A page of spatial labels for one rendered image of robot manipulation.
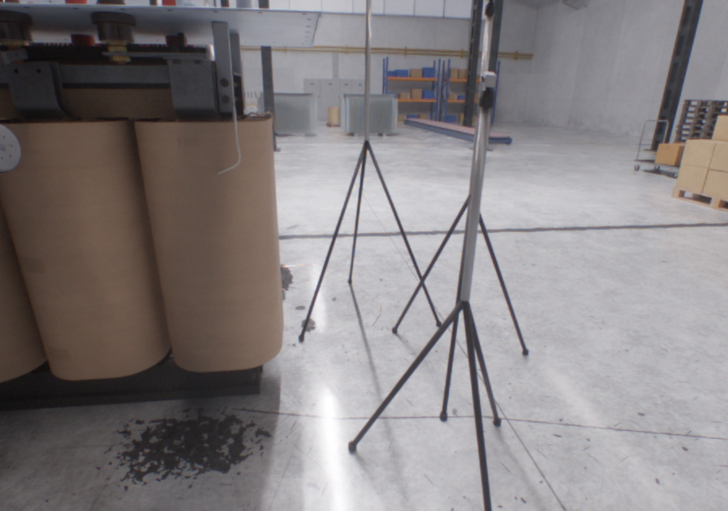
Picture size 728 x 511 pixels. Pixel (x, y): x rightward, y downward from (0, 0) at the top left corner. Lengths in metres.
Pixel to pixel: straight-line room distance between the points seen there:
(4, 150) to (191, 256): 0.57
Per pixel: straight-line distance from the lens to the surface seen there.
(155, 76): 1.49
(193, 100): 1.41
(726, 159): 6.42
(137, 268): 1.62
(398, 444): 1.63
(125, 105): 1.57
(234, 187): 1.39
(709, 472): 1.94
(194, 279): 1.50
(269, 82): 9.73
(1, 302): 1.85
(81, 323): 1.70
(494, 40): 10.68
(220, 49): 1.47
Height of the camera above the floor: 1.15
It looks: 21 degrees down
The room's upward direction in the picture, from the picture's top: 1 degrees clockwise
